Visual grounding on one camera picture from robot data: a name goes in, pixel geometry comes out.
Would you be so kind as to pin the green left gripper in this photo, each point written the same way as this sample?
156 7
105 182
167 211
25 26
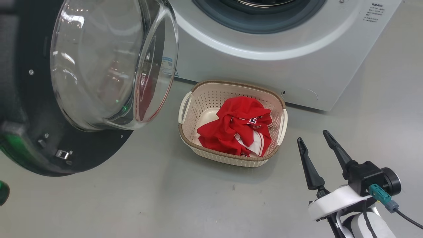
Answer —
3 193

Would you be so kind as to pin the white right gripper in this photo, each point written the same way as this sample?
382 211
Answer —
337 201

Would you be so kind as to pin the red and white jersey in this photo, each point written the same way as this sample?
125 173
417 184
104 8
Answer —
231 129

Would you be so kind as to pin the round glass washing machine door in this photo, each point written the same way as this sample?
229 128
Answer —
99 66

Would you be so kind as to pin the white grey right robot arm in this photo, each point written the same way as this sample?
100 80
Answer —
370 226

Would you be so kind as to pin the white front-load washing machine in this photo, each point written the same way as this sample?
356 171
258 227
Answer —
330 59

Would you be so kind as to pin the cream perforated laundry basket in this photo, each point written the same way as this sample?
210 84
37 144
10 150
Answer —
205 99

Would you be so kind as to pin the blue white energy label sticker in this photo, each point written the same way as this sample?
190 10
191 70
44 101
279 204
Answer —
167 66

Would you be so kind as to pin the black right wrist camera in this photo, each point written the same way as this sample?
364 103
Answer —
370 177

